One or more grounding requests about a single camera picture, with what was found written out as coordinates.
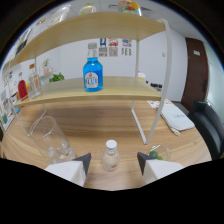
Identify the green potted plant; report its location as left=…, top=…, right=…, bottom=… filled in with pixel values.
left=49, top=73, right=66, bottom=83

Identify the blue yellow wall poster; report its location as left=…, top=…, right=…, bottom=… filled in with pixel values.
left=99, top=37, right=108, bottom=57

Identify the two-tier wooden shelf rack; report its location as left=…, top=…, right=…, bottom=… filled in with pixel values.
left=1, top=11, right=174, bottom=145

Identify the red white wall poster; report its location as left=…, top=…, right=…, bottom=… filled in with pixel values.
left=108, top=37, right=119, bottom=57

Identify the blue liquid glass bottle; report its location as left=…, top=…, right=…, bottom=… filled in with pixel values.
left=82, top=42, right=104, bottom=93

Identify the glass jar with limes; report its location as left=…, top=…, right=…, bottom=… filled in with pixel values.
left=148, top=143, right=172, bottom=162

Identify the clear bottle with orange cap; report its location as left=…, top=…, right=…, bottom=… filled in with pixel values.
left=27, top=63, right=43, bottom=99

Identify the clear bottle with white cap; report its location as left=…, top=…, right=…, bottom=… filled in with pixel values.
left=101, top=139, right=121, bottom=173

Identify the white colourful wall poster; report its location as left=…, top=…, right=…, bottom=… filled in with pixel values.
left=121, top=38, right=133, bottom=57

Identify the printed paper sheet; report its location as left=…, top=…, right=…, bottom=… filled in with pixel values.
left=147, top=98, right=174, bottom=109

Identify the white cloth bag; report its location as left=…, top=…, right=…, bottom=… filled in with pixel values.
left=159, top=103, right=196, bottom=136

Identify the clear drinking glass with ice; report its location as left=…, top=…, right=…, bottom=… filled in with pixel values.
left=28, top=115, right=77, bottom=164

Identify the black chair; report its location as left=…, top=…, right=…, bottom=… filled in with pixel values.
left=188, top=99, right=224, bottom=160

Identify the red liquid glass bottle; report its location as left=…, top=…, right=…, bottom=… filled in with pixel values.
left=17, top=71, right=29, bottom=100

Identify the white green shelf ornament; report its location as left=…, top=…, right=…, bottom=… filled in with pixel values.
left=42, top=57, right=52, bottom=75

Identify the wooden wall shelf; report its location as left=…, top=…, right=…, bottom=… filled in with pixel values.
left=40, top=69, right=58, bottom=79

